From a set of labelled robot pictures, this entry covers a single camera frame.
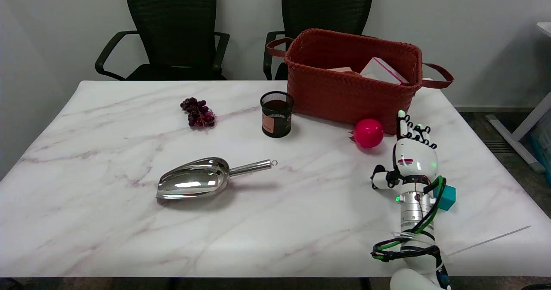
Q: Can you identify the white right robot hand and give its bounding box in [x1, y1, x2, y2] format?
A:
[371, 110, 439, 191]

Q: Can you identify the black mesh pen container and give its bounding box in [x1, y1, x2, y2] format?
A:
[260, 91, 294, 138]

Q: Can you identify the teal cube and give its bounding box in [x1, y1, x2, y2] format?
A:
[434, 184, 456, 211]

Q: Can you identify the pink pomegranate toy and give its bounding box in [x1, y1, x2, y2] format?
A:
[349, 118, 385, 149]

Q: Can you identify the white pink-edged box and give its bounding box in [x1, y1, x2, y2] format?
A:
[360, 57, 409, 85]

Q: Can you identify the red woven basket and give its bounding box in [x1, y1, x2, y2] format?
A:
[266, 28, 454, 136]

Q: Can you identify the black mesh office chair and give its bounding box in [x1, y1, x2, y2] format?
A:
[95, 0, 230, 81]
[263, 0, 376, 80]

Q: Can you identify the steel scoop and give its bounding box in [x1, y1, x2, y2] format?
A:
[156, 157, 278, 201]

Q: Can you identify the purple grape bunch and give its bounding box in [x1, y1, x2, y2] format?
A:
[180, 97, 217, 129]

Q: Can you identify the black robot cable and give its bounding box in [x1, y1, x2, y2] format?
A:
[371, 176, 452, 287]

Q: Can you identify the white desk leg frame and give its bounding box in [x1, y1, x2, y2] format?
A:
[486, 22, 551, 173]

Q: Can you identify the clear cable tie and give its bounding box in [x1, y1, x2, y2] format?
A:
[446, 225, 532, 257]

